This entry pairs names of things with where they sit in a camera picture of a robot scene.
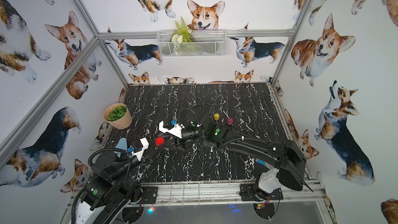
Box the red paint jar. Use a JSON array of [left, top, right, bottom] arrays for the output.
[[155, 136, 165, 146]]

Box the magenta paint jar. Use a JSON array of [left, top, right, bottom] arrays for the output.
[[227, 118, 234, 125]]

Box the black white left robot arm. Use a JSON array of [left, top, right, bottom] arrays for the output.
[[70, 148, 159, 224]]

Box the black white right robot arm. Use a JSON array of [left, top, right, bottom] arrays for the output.
[[171, 113, 306, 194]]

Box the light blue silicone spatula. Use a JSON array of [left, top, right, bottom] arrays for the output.
[[114, 138, 127, 158]]

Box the beige paper plant pot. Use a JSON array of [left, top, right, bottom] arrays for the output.
[[103, 103, 132, 130]]

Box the green moss plant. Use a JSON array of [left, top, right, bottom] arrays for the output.
[[107, 105, 127, 122]]

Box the green fern plant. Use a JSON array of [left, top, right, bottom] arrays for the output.
[[171, 17, 193, 56]]

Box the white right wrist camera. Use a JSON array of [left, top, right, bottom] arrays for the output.
[[159, 120, 184, 139]]

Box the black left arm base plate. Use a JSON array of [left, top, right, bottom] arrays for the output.
[[133, 186, 159, 205]]

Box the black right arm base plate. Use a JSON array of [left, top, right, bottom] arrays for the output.
[[239, 183, 284, 202]]

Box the white wire mesh basket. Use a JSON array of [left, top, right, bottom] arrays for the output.
[[157, 30, 227, 58]]

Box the aluminium front rail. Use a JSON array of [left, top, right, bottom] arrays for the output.
[[74, 178, 325, 207]]

